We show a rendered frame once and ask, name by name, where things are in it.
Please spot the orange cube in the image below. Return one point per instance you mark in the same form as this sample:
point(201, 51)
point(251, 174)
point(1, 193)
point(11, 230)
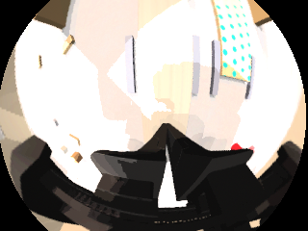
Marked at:
point(76, 157)

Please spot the pink flat bar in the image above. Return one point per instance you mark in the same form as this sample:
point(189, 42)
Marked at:
point(252, 148)

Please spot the red cylinder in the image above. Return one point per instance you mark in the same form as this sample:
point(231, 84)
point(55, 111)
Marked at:
point(236, 146)

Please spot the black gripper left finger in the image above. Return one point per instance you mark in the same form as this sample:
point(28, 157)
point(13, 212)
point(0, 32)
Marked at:
point(145, 164)

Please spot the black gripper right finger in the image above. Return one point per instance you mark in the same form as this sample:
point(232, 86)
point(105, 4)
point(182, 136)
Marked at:
point(191, 163)

